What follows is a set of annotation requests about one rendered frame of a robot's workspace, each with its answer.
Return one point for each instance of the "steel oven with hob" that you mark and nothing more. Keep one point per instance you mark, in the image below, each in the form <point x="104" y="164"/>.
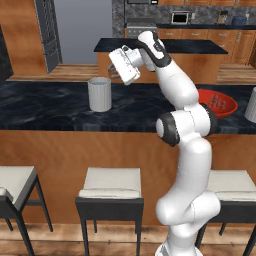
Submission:
<point x="135" y="30"/>

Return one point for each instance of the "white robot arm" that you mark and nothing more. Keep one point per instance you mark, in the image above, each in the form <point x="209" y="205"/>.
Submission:
<point x="193" y="166"/>

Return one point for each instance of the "grey fridge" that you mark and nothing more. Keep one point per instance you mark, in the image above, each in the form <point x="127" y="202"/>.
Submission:
<point x="48" y="36"/>

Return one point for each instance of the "wooden counter with dark top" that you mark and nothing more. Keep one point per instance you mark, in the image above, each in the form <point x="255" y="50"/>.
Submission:
<point x="83" y="156"/>

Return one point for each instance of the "black stool with white cushion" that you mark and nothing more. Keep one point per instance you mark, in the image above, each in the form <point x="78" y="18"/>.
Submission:
<point x="111" y="190"/>
<point x="18" y="186"/>
<point x="233" y="196"/>

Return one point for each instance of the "clear ice cube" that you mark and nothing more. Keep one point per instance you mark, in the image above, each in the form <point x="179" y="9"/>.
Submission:
<point x="221" y="106"/>
<point x="213" y="105"/>
<point x="215" y="98"/>

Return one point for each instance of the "red ice bowl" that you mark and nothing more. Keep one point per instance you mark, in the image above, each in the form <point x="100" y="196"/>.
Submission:
<point x="230" y="108"/>

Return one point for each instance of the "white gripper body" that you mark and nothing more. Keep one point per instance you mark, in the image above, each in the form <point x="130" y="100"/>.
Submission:
<point x="126" y="66"/>

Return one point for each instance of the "wooden wall cupboards run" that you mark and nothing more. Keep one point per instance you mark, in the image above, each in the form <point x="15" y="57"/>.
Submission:
<point x="206" y="2"/>

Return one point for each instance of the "white ribbed glass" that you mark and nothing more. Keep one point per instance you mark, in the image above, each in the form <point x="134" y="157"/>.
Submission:
<point x="251" y="110"/>
<point x="99" y="95"/>

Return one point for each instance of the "dark microwave oven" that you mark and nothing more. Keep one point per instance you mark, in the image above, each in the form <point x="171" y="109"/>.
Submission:
<point x="141" y="1"/>

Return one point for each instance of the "wooden island with dark top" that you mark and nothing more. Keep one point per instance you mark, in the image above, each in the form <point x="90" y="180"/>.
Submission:
<point x="200" y="63"/>

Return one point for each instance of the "white toaster oven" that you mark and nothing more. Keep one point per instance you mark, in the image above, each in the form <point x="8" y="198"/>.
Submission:
<point x="180" y="17"/>

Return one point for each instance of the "dark coffee machine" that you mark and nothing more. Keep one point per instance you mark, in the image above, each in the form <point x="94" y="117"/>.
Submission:
<point x="222" y="17"/>

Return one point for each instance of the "wooden base cupboards run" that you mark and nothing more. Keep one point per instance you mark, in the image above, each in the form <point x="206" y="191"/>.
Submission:
<point x="240" y="43"/>

